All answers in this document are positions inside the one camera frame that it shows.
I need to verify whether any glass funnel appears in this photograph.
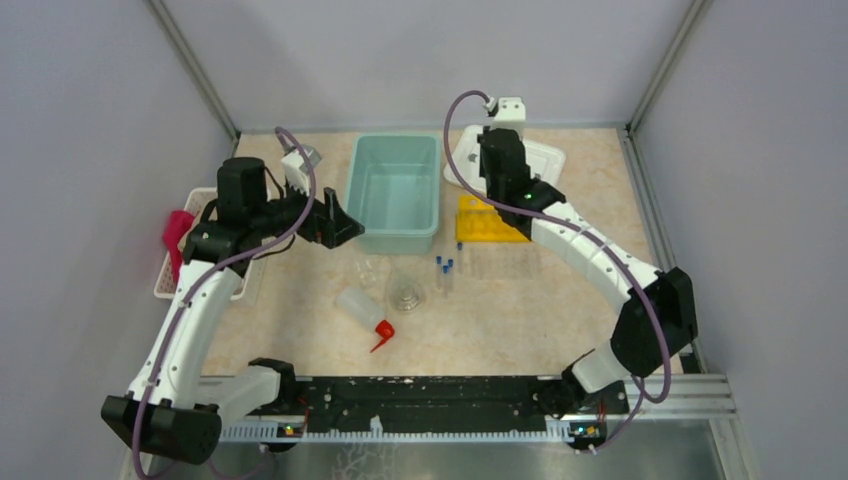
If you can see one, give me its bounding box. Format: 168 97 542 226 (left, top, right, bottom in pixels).
378 256 410 295

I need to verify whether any blue capped tube middle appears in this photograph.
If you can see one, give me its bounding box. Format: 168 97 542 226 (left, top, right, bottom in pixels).
439 264 451 298

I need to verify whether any yellow test tube rack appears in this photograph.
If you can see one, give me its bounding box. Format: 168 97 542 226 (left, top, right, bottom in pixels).
455 194 529 243

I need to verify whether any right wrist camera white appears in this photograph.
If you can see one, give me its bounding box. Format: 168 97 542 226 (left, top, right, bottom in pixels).
485 97 527 139

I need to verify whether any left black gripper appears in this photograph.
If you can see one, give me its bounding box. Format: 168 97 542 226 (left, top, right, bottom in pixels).
251 171 365 248

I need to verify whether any white perforated basket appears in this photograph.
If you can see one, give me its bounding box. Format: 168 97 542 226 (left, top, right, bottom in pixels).
153 187 266 303

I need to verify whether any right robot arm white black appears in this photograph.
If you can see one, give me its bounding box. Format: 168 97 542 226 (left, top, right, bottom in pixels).
477 127 698 412

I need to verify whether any white cable duct strip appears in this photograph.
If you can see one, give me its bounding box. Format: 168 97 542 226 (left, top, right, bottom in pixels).
219 420 601 444

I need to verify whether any glass erlenmeyer flask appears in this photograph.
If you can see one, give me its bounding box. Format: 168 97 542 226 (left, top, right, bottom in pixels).
386 279 426 313

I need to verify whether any small glass beaker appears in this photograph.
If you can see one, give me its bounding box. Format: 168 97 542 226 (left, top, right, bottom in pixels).
354 258 381 289

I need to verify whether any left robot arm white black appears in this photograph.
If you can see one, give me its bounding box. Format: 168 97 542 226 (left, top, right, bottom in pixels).
100 153 364 465

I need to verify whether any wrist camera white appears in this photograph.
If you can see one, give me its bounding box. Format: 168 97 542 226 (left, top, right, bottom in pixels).
485 97 527 139
281 145 322 196

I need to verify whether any wash bottle red cap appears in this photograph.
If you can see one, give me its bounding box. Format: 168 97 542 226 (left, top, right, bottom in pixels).
335 286 396 353

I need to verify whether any teal plastic tub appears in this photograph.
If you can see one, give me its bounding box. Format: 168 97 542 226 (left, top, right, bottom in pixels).
344 133 442 255

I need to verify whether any blue capped tube left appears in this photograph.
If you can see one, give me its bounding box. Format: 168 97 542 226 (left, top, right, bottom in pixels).
435 255 443 291

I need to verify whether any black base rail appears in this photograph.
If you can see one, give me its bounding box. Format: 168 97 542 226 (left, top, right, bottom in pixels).
278 376 630 434

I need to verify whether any blue capped tube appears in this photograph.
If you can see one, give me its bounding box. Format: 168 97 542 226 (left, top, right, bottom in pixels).
443 258 455 294
439 264 451 298
435 255 443 291

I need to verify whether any pink cloth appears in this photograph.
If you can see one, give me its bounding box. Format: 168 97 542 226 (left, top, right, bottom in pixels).
162 210 194 277

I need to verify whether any white plastic lid tray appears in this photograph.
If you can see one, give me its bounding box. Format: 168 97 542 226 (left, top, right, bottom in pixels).
450 124 566 195

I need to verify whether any blue capped tube right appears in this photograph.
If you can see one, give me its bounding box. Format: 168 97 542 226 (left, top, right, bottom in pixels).
443 258 455 294

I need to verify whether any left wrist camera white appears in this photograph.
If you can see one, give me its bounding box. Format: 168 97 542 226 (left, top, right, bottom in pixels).
281 145 322 196

